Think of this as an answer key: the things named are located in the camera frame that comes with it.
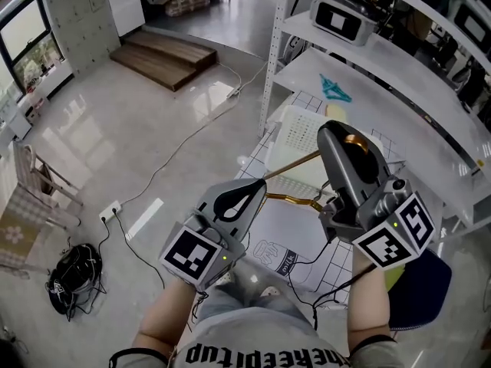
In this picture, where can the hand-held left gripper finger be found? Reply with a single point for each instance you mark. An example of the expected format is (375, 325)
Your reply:
(209, 198)
(249, 221)

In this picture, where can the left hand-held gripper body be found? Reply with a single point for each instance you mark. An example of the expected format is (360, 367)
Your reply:
(192, 257)

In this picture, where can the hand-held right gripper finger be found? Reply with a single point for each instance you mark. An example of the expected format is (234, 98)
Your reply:
(335, 159)
(370, 167)

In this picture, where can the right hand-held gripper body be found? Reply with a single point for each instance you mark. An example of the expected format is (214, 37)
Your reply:
(383, 221)

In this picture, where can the white plastic laundry basket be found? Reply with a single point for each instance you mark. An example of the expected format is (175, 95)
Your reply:
(295, 136)

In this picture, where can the teal object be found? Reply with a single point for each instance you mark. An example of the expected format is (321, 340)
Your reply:
(333, 90)

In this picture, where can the person's left forearm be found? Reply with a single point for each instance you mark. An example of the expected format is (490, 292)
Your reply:
(169, 316)

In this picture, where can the person's right forearm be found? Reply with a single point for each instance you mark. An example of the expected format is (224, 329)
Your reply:
(368, 309)

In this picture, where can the person's white shoe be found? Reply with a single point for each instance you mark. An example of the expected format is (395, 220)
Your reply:
(227, 279)
(270, 292)

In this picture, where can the white floor tape strip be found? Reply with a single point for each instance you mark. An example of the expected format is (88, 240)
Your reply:
(145, 219)

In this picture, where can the person's grey shorts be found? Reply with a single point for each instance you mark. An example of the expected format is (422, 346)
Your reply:
(238, 305)

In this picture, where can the white metal shelving rack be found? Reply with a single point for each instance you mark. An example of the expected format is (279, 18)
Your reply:
(383, 90)

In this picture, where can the navy blue chair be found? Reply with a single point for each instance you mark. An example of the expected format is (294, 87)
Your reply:
(422, 293)

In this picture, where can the white power strip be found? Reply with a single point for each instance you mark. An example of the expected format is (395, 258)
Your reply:
(110, 211)
(234, 92)

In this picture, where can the person's grey printed t-shirt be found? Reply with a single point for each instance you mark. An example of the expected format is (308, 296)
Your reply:
(249, 339)

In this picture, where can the white round device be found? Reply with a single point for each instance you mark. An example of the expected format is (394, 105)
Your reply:
(295, 46)

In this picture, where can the black bag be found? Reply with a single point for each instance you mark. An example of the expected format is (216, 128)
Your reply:
(73, 274)

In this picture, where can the wooden steps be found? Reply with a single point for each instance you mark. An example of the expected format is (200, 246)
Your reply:
(165, 58)

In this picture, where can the white chair with patterned cushion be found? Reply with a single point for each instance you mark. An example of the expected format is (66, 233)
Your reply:
(19, 213)

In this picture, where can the wrapped package stack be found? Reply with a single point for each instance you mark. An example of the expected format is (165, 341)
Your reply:
(188, 0)

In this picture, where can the white low cabinet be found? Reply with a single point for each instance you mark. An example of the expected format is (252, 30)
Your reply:
(19, 123)

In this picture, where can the black-framed window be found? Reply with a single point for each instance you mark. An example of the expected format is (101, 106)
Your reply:
(27, 33)

